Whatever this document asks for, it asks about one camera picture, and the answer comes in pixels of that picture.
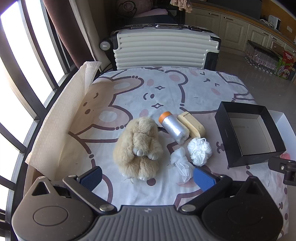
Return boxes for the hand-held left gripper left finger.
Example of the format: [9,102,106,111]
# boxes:
[30,166,117,214]

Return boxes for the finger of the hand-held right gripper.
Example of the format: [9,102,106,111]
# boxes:
[268,156,296,186]

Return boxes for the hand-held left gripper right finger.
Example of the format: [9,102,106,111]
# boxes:
[179,167,262,212]

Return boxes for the white mesh cloth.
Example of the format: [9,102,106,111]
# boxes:
[170,147,196,183]

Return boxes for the black cardboard box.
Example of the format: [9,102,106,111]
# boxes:
[215,101,287,168]

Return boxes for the silver bottle with orange cap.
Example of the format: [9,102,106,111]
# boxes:
[159,111,190,144]

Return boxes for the beige plush rabbit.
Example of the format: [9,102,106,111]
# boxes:
[113,117,164,181]

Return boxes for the white cardboard box lid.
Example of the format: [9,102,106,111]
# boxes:
[268,110,296,160]

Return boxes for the dark window railing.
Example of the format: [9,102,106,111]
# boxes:
[0,0,77,218]

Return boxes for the printed bear blanket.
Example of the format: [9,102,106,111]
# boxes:
[61,66,289,239]

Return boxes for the green printed carton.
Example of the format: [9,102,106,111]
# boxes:
[276,50,296,80]

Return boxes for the pack of water bottles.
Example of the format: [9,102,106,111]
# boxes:
[245,40,284,75]

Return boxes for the white ribbed suitcase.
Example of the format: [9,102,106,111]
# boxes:
[99,23,222,70]

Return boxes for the white countertop appliance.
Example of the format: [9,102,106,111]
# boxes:
[268,15,281,30]

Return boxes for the cream kitchen cabinets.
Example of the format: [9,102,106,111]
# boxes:
[185,2,296,77]

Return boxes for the brown curtain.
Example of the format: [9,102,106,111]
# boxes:
[43,0,109,67]

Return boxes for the pink cushion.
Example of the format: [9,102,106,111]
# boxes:
[116,0,169,19]

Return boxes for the beige tassel cloth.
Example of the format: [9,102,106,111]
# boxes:
[170,0,193,13]

